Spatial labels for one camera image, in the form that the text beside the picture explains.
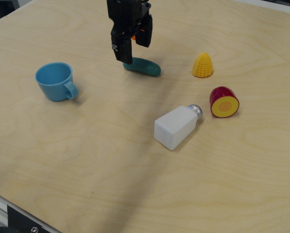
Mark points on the white salt shaker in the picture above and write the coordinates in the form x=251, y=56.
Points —
x=172, y=128

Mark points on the aluminium table frame rail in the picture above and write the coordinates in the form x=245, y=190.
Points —
x=4, y=217

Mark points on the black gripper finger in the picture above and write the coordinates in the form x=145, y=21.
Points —
x=144, y=33
x=122, y=49

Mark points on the red yellow toy fruit half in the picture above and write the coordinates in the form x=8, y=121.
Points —
x=223, y=102

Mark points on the green toy cucumber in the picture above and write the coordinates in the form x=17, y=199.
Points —
x=143, y=66

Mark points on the blue plastic cup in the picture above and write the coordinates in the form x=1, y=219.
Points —
x=56, y=81

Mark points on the black corner bracket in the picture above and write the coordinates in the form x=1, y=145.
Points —
x=25, y=222

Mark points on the yellow toy corn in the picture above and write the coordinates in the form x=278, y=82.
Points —
x=202, y=66

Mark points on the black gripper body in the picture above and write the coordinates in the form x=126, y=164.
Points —
x=126, y=16

